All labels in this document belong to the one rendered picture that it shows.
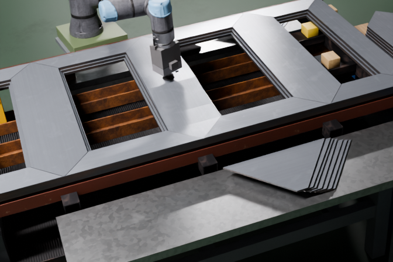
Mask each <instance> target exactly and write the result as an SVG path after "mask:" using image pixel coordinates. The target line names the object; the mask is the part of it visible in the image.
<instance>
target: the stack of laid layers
mask: <svg viewBox="0 0 393 262"><path fill-rule="evenodd" d="M274 18H275V19H276V20H277V21H278V22H279V23H280V24H282V23H286V22H290V21H294V20H298V19H303V18H307V19H308V20H309V21H310V22H312V23H313V24H314V25H315V26H316V27H317V28H318V29H319V30H320V31H321V32H322V33H324V34H325V35H326V36H327V37H328V38H329V39H330V40H331V41H332V42H333V43H334V44H336V45H337V46H338V47H339V48H340V49H342V50H343V51H344V52H345V53H346V54H347V55H348V56H349V57H350V58H351V59H352V60H354V61H355V62H356V63H357V64H358V65H359V66H360V67H361V68H362V69H363V70H364V71H365V72H367V73H368V74H369V75H370V76H372V75H376V74H380V72H379V71H377V70H376V69H375V68H374V67H373V66H372V65H371V64H370V63H368V62H367V61H366V60H365V59H364V58H362V56H361V55H359V54H358V53H357V52H356V51H355V50H353V49H352V48H351V47H350V46H349V45H348V44H347V43H346V42H345V41H343V40H342V39H341V38H340V37H339V36H338V35H337V34H336V33H334V32H333V31H332V30H331V29H330V28H328V27H327V26H326V25H325V24H324V23H323V22H322V21H321V20H319V19H318V18H317V17H316V16H315V15H314V14H313V13H312V12H311V11H309V10H308V9H306V10H303V11H299V12H294V13H289V14H286V15H281V16H277V17H274ZM228 36H232V37H233V39H234V40H235V41H236V42H237V44H238V45H239V46H240V47H241V48H242V49H243V51H244V52H245V53H246V54H247V55H248V56H249V57H250V59H251V60H252V61H253V63H254V64H255V65H256V66H257V67H258V68H259V69H260V71H261V72H262V73H263V74H264V75H265V76H266V78H267V79H268V80H269V81H270V82H271V83H272V85H273V86H274V87H275V88H276V90H277V91H278V92H279V93H280V94H281V95H282V97H283V98H284V99H286V98H290V97H293V96H292V95H291V94H290V92H289V91H288V90H287V89H286V87H284V86H283V85H282V83H281V82H280V81H279V80H278V78H277V77H276V76H275V75H274V74H273V73H272V72H271V71H270V69H269V68H268V67H267V66H266V65H265V64H264V63H263V62H262V60H261V59H260V58H259V57H258V55H257V54H256V53H255V52H254V51H253V50H252V49H251V48H250V46H249V45H248V44H247V43H246V42H245V41H244V40H243V39H242V37H241V36H240V35H239V34H238V32H237V31H235V30H234V28H233V27H230V28H227V29H222V30H217V31H214V32H209V33H205V34H201V35H197V36H192V37H188V38H184V39H179V40H177V41H179V42H180V48H181V47H185V46H190V45H193V44H198V43H203V42H207V41H210V40H215V39H220V38H223V37H228ZM123 61H124V62H125V64H126V65H127V67H128V69H129V71H130V73H131V75H132V77H133V79H134V81H135V83H136V85H137V87H138V89H139V90H140V92H141V94H142V96H143V98H144V100H145V101H146V104H147V106H148V107H149V109H150V112H151V113H152V115H153V117H154V119H155V121H156V123H157V124H158V126H159V128H160V130H161V132H163V131H166V130H168V129H167V128H166V126H165V124H164V122H163V120H162V118H161V116H160V114H159V112H158V110H157V108H156V106H155V104H154V102H153V100H152V98H151V96H150V93H149V91H148V89H147V88H146V86H145V84H144V82H143V80H142V78H141V76H140V75H139V73H138V72H137V70H136V69H135V67H134V65H133V64H132V62H131V60H130V58H129V57H128V55H127V54H126V52H125V53H120V54H116V55H112V56H108V57H103V58H99V59H95V60H91V61H86V62H83V63H78V64H73V65H69V66H66V67H61V68H58V69H59V71H60V74H61V77H62V80H63V83H64V86H65V89H66V91H67V94H68V97H69V100H70V103H71V106H72V108H73V111H74V114H75V117H76V120H77V123H78V125H79V128H80V131H81V134H82V137H83V139H84V143H85V145H86V148H87V151H88V152H89V151H91V148H90V146H89V143H88V140H87V137H86V135H85V132H84V128H83V126H82V123H81V121H80V117H79V115H78V112H77V109H76V107H75V104H74V101H73V98H72V96H71V92H70V90H69V87H68V84H67V82H66V78H65V75H69V74H73V73H77V72H81V71H85V70H90V69H93V68H98V67H102V66H107V65H110V64H115V63H120V62H123ZM5 89H9V91H10V95H11V100H12V105H13V110H14V113H15V118H16V124H17V127H18V132H19V137H20V142H21V145H22V150H23V156H24V159H25V164H26V168H28V167H30V163H29V158H28V155H27V150H26V145H25V140H24V137H23V132H22V127H21V124H20V119H19V114H18V109H17V106H16V101H15V96H14V93H13V88H12V83H11V80H6V81H1V82H0V91H2V90H5ZM391 94H393V87H391V88H386V89H382V90H379V91H375V92H372V93H369V94H365V95H360V96H357V97H354V98H350V99H346V100H343V101H339V102H335V103H332V104H328V105H324V106H320V107H317V108H313V109H309V110H307V111H302V112H298V113H295V114H292V115H288V116H283V117H281V118H276V119H273V120H269V121H266V122H262V123H258V124H255V125H251V126H247V127H243V128H240V129H236V130H233V131H229V132H226V133H221V134H219V135H214V136H211V137H207V138H204V139H200V140H196V141H193V142H189V143H185V144H181V145H178V146H174V147H170V148H167V149H163V150H159V151H155V152H152V153H149V154H144V155H142V156H137V157H134V158H130V159H127V160H123V161H118V162H116V163H112V164H108V165H105V166H101V167H97V168H93V169H90V170H86V171H82V172H79V173H75V174H71V175H67V176H65V177H60V178H56V179H53V180H50V181H46V182H41V183H39V184H35V185H31V186H28V187H24V188H20V189H16V190H13V191H9V192H5V193H2V194H0V202H2V201H6V200H9V199H13V198H17V197H21V196H24V195H27V194H31V193H34V192H38V191H42V190H45V189H49V188H53V187H57V186H59V185H64V184H68V183H71V182H74V181H78V180H82V179H85V178H89V177H93V176H96V175H100V174H104V173H108V172H110V171H115V170H118V169H121V168H125V167H129V166H133V165H136V164H140V163H144V162H147V161H150V160H155V159H157V158H162V157H165V156H169V155H172V154H176V153H180V152H183V151H187V150H191V149H195V148H197V147H202V146H206V145H208V144H212V143H216V142H220V141H223V140H227V139H231V138H234V137H238V136H241V135H246V134H248V133H253V132H256V131H259V130H263V129H267V128H270V127H274V126H278V125H282V124H285V123H288V122H293V121H295V120H299V119H303V118H307V117H310V116H314V115H318V114H321V113H325V112H329V111H333V110H335V109H339V108H344V107H346V106H350V105H354V104H358V103H361V102H365V101H369V100H372V99H376V98H379V97H382V96H386V95H391Z"/></svg>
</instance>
